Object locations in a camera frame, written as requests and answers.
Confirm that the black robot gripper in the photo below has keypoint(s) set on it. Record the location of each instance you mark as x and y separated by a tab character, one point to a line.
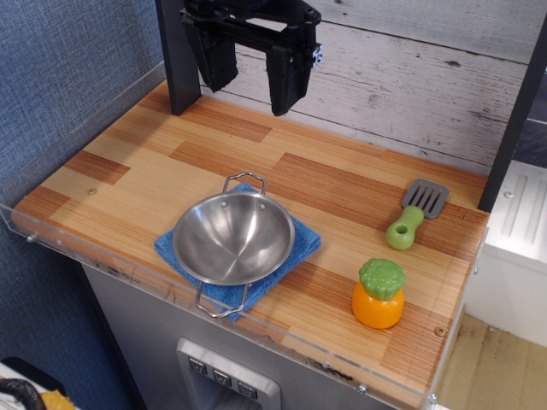
284	30

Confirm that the green handled grey spatula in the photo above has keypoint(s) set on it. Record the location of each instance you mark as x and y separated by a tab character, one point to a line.
423	200

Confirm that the silver metal pan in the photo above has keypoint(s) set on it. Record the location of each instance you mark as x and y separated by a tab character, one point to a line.
233	238

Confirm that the blue folded cloth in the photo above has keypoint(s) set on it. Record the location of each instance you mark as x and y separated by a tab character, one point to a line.
306	243

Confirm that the orange toy carrot green top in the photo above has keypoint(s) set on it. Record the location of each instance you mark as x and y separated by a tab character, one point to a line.
378	298

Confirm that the silver dispenser button panel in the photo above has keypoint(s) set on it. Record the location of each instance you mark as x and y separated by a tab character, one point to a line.
215	382

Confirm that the white ridged side counter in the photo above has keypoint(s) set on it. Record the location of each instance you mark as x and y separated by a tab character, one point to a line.
507	286

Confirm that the yellow object bottom left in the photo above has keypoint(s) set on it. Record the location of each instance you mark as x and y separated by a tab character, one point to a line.
55	400

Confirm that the dark grey left post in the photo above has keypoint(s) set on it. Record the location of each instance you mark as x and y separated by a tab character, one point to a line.
180	65

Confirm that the dark grey post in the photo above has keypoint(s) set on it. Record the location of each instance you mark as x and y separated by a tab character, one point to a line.
517	120
180	65

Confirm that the dark grey right post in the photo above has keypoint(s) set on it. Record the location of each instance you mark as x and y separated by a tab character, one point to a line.
517	120

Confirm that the clear acrylic guard rail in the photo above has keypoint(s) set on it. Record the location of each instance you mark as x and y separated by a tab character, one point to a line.
108	204

